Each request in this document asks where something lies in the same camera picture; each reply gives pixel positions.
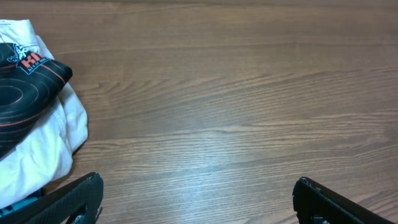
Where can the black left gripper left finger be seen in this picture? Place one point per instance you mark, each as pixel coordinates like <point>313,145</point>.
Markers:
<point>77,202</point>

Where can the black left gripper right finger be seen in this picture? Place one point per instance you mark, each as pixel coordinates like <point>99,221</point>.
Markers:
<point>315,203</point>

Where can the blue folded garment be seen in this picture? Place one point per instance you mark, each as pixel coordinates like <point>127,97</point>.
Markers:
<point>22,203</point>

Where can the cream folded garment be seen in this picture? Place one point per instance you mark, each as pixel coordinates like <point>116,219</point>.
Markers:
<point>45,154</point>

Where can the black orange patterned garment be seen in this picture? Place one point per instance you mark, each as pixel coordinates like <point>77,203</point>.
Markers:
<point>30,82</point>

